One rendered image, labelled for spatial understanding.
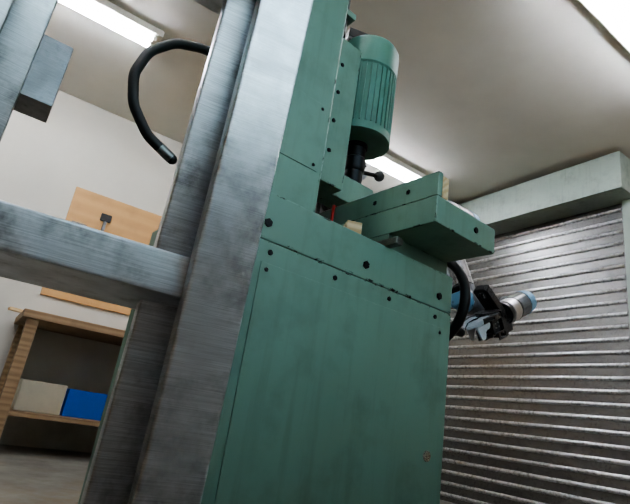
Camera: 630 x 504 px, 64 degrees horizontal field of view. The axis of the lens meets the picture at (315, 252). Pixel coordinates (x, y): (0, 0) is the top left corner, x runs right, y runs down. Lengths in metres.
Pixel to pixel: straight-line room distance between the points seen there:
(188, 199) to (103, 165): 4.26
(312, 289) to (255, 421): 0.25
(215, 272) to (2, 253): 0.11
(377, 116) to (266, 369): 0.78
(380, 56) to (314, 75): 0.31
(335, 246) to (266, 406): 0.32
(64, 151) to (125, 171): 0.49
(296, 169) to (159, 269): 0.80
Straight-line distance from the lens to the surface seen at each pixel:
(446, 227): 1.05
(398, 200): 1.12
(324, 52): 1.28
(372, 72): 1.45
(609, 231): 4.42
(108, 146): 4.67
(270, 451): 0.85
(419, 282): 1.12
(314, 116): 1.17
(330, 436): 0.93
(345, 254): 0.97
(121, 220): 4.47
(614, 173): 4.29
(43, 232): 0.30
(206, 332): 0.30
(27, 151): 4.53
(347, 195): 1.28
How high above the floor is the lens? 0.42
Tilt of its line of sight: 19 degrees up
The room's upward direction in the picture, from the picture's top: 9 degrees clockwise
